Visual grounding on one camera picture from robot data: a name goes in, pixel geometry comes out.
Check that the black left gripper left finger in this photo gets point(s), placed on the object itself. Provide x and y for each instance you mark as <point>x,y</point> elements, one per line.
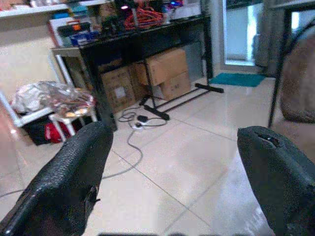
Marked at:
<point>61,177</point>

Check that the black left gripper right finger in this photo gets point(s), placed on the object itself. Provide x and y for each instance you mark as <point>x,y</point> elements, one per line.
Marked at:
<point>278,177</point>

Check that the brown fuzzy pillow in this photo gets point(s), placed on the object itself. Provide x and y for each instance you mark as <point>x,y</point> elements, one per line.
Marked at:
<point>299,78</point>

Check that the teal floor mat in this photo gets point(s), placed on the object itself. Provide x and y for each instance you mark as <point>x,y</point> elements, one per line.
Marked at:
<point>236,79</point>

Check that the red bag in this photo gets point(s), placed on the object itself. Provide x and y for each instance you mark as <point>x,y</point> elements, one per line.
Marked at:
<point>55,132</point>

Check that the crumpled silver foil sheet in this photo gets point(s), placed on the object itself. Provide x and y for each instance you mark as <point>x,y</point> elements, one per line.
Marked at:
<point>53,97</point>

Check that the white power strip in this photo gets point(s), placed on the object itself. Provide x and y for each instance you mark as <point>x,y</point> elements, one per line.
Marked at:
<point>140,125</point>

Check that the black power adapter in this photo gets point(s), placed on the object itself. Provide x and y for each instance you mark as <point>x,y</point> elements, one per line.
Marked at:
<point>142,118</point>

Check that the black thin metal stand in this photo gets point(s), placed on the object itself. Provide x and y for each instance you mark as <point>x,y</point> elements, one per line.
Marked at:
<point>283,73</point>

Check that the cardboard box with white label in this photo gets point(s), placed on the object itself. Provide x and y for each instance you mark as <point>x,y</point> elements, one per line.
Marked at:
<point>118,89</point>

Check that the small cardboard box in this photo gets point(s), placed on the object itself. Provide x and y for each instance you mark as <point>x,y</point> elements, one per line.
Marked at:
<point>176,86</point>

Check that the blue plastic bin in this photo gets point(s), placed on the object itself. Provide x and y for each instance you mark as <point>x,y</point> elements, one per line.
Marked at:
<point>82,38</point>

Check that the glass door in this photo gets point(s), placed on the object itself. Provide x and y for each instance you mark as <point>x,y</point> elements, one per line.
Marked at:
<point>240,32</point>

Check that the black toolbox with orange latch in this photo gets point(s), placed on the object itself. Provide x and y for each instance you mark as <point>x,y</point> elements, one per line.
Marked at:
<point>75,27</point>

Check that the large cardboard box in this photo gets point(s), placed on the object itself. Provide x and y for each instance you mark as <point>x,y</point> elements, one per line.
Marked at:
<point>166,65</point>

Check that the black metal desk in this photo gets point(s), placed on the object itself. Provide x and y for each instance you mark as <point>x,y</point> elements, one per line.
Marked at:
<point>145,41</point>

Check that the white frame rack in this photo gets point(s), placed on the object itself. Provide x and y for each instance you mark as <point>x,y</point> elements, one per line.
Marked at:
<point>32,115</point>

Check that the white wall shelf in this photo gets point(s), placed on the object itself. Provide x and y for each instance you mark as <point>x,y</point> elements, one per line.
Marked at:
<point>32,10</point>

